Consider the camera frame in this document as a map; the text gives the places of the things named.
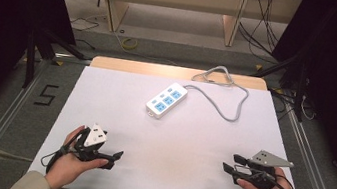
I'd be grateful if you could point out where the black metal stand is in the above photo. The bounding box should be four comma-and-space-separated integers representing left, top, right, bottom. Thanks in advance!
19, 24, 90, 97
247, 48, 314, 123

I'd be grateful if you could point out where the bundle of black cables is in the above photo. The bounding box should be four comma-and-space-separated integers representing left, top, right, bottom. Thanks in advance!
233, 0, 289, 64

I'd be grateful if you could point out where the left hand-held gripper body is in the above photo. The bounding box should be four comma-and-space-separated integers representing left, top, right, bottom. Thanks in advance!
72, 120, 110, 166

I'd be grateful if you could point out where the person's left hand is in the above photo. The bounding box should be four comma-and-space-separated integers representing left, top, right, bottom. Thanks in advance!
42, 121, 116, 189

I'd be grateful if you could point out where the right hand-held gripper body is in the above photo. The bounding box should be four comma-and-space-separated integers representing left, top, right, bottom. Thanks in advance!
236, 147, 296, 189

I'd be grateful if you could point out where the thin black floor cable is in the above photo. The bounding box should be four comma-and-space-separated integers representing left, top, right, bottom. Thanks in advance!
66, 13, 102, 51

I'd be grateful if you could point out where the thin white cable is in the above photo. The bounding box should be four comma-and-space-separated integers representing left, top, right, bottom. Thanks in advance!
298, 93, 320, 123

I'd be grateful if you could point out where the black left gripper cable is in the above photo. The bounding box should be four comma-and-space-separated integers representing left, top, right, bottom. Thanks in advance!
38, 121, 87, 180

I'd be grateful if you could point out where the white power strip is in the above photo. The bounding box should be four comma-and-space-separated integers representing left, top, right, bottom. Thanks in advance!
143, 77, 190, 124

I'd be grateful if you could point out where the white table sheet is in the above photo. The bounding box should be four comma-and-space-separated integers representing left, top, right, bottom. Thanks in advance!
26, 57, 323, 189

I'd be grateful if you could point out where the yellow cable coil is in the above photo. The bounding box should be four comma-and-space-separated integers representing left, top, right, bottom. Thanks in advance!
120, 35, 139, 52

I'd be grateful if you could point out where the pale floor cable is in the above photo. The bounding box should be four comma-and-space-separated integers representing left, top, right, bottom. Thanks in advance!
108, 29, 183, 68

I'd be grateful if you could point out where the grey power strip cable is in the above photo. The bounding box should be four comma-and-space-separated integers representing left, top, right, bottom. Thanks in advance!
180, 60, 254, 125

